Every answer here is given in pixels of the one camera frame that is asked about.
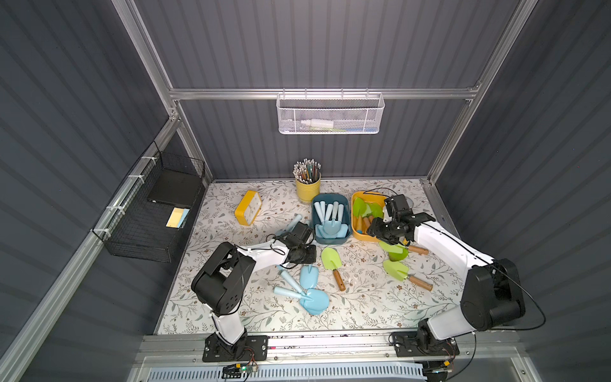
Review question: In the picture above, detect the green shovel wooden handle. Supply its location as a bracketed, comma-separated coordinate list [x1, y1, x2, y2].
[383, 259, 433, 291]
[366, 203, 384, 223]

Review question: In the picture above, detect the light blue shovel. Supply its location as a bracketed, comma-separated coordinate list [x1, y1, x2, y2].
[334, 204, 348, 239]
[274, 286, 329, 315]
[313, 201, 329, 239]

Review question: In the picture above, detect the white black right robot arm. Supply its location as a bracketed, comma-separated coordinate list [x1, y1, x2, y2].
[368, 194, 526, 344]

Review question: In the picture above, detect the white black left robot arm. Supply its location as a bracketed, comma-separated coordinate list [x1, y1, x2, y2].
[191, 222, 313, 346]

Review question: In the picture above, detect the yellow storage box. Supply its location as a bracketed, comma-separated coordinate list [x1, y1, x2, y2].
[351, 191, 387, 242]

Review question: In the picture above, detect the teal storage box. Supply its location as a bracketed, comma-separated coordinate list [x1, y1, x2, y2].
[310, 194, 353, 245]

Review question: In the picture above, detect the light blue shovel front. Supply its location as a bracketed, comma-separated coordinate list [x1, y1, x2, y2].
[274, 286, 329, 315]

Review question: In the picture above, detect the yellow pencil cup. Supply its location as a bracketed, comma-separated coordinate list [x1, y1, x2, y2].
[295, 178, 321, 204]

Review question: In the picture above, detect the bundle of colored pencils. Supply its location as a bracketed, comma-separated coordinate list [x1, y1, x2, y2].
[293, 159, 321, 185]

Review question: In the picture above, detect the small green circuit board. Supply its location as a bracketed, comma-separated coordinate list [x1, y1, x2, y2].
[221, 363, 259, 380]

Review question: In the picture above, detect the yellow sticky note pad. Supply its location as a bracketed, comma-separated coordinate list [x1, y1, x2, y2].
[165, 208, 190, 229]

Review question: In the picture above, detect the white bottle in mesh basket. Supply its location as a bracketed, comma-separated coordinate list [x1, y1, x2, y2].
[301, 119, 334, 131]

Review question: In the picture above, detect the black notebook in basket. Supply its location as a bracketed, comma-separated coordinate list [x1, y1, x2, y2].
[147, 170, 202, 208]

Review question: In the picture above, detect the green shovel brown handle front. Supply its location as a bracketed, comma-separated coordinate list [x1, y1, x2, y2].
[353, 197, 366, 234]

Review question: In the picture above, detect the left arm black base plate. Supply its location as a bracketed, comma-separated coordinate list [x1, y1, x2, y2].
[202, 332, 269, 363]

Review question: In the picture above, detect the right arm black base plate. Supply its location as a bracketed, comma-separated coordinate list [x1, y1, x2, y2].
[388, 330, 460, 358]

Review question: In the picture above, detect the white mesh wall basket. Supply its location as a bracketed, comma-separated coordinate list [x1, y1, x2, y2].
[276, 91, 386, 135]

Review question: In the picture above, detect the black wire wall basket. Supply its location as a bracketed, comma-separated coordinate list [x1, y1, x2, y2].
[93, 146, 205, 263]

